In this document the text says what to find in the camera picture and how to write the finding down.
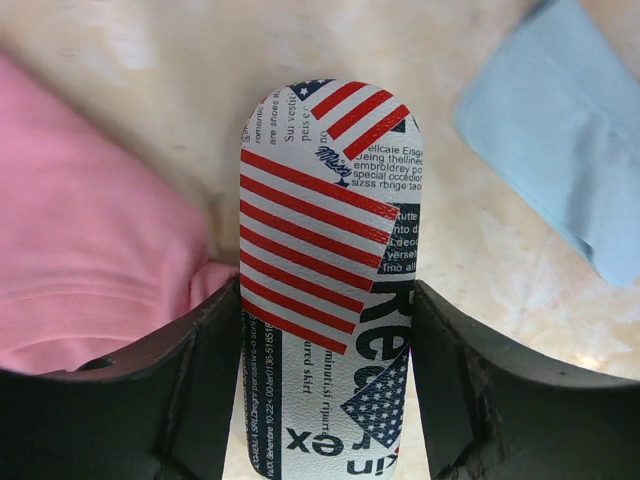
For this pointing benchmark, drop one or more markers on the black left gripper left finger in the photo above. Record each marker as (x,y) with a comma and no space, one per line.
(159,408)

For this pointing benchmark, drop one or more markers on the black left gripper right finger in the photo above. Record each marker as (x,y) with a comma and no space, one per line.
(492,408)

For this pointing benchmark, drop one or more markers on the pink folded cloth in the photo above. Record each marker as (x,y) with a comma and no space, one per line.
(96,251)

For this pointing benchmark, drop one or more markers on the light blue lens cloth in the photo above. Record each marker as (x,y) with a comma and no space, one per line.
(556,114)

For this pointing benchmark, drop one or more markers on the flag print glasses case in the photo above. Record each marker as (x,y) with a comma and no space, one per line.
(330,190)

